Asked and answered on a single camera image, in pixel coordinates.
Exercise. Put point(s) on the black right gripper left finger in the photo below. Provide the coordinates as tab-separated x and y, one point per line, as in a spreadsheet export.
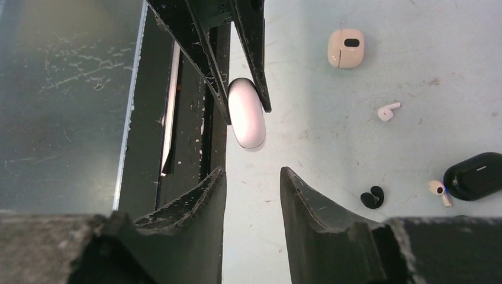
181	242

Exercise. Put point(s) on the beige earbud charging case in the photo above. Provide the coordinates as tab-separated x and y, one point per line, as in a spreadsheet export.
346	48

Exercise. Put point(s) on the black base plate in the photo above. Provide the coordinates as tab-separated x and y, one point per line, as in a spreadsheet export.
174	133

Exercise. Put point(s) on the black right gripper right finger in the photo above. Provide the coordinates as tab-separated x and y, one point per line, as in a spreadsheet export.
326	243

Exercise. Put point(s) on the white earbud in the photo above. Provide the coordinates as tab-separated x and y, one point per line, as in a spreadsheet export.
385	113
436	187

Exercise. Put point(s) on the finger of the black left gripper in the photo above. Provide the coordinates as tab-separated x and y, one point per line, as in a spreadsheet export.
184	23
248	18

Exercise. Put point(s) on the white earbud charging case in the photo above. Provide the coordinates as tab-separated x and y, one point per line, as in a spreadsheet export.
246	113

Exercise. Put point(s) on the black earbud charging case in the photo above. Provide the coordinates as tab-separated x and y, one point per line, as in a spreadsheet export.
474	178

